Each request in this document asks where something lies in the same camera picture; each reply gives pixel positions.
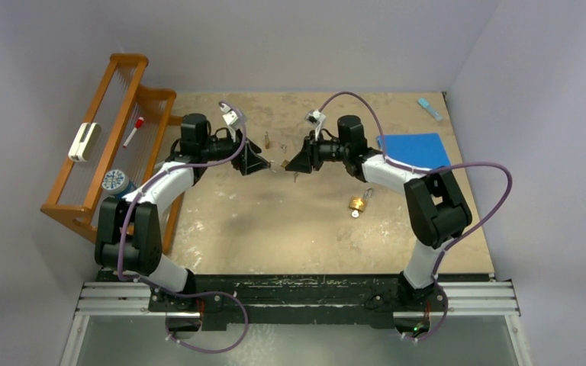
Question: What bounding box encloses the red capped marker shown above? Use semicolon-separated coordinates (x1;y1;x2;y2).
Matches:
122;116;145;149

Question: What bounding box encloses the blue folder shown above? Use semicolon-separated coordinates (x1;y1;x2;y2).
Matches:
385;133;451;172

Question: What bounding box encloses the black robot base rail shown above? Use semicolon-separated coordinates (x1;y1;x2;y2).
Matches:
76;270;520;336

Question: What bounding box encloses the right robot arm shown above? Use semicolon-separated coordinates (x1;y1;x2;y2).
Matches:
285;111;472;310

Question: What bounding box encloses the white stapler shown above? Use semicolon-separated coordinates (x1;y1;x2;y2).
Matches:
67;122;101;162

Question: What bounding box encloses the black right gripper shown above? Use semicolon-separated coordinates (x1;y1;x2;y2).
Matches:
287;131;349;175

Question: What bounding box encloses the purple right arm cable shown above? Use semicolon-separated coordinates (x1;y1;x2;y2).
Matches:
318;91;514;345

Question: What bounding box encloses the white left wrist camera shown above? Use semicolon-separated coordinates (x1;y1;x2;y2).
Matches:
218;101;247;142

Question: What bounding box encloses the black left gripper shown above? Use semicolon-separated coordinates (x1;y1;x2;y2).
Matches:
201;127;269;175

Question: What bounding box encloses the orange wooden rack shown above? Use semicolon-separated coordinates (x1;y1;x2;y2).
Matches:
40;53;182;242

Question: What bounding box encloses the light blue marker pen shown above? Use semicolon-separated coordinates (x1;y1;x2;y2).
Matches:
417;98;444;122

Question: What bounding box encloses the blue white tape roll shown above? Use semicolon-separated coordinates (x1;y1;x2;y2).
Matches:
101;169;137;198

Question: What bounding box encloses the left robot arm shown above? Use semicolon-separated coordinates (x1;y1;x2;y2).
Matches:
95;108;270;312

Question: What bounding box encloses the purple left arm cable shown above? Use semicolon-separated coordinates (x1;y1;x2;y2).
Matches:
116;102;250;355

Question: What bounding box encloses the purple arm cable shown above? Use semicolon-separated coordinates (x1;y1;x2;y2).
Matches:
116;102;250;355
318;91;514;345

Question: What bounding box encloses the brass padlock with key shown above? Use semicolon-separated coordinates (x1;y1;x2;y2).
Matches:
263;131;288;153
348;187;375;218

